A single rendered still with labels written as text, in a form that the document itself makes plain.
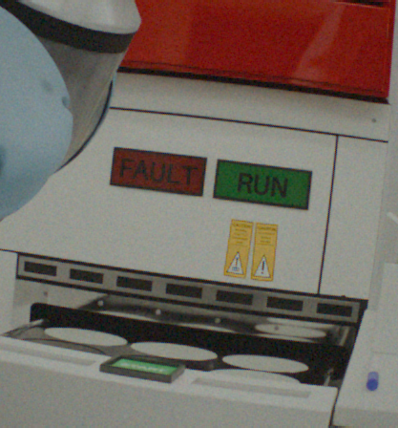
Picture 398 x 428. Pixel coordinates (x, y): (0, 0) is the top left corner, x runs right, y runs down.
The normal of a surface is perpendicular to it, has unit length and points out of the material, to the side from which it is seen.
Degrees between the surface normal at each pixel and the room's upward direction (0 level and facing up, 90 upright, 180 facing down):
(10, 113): 51
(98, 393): 90
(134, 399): 90
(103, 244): 90
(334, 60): 90
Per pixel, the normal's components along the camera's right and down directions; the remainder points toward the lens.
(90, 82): 0.73, 0.55
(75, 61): 0.52, 0.55
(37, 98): 0.72, -0.53
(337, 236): -0.17, 0.03
